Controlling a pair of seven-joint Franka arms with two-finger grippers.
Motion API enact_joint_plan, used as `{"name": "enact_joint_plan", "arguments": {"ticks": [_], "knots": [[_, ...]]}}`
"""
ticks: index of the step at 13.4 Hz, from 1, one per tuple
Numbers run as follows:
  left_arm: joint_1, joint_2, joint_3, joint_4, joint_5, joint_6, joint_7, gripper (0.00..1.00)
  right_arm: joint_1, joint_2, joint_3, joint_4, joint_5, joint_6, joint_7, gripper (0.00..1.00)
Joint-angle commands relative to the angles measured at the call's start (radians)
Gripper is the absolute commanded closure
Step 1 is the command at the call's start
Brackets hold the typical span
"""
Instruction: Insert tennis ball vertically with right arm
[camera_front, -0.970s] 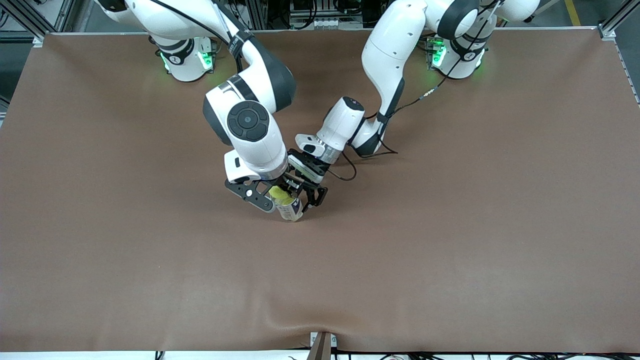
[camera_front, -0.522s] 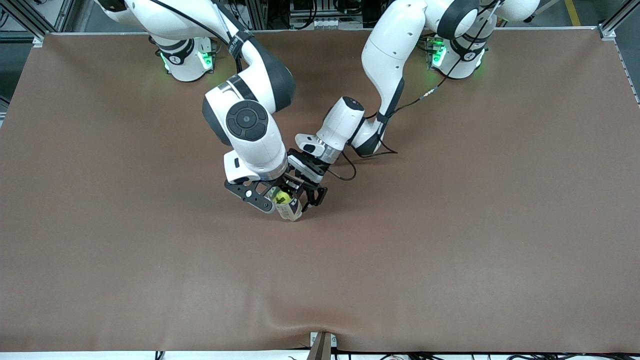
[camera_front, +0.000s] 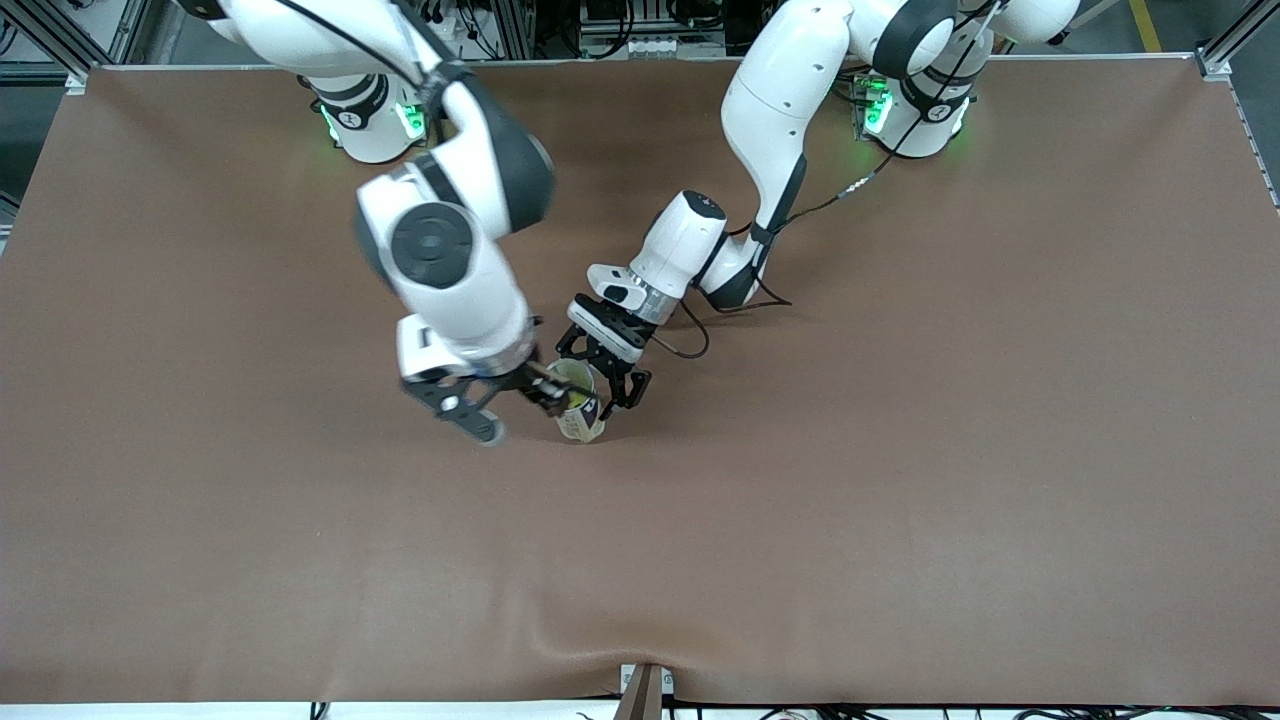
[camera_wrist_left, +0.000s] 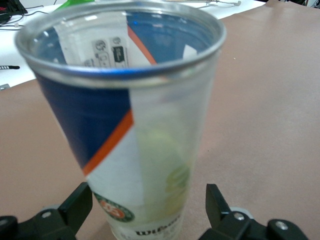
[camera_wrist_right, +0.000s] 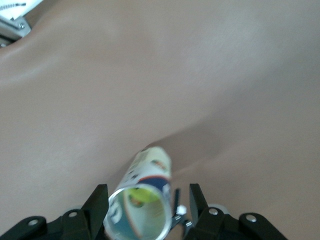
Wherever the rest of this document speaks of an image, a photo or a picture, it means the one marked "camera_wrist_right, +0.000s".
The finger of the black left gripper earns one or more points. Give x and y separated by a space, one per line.
176 200

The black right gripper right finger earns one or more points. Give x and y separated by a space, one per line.
225 227

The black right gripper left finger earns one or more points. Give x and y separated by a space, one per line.
62 227

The yellow tennis ball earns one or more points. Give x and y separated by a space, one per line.
140 197

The clear tennis ball can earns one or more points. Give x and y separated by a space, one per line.
150 170

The metal table clamp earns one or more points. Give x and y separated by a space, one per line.
15 27

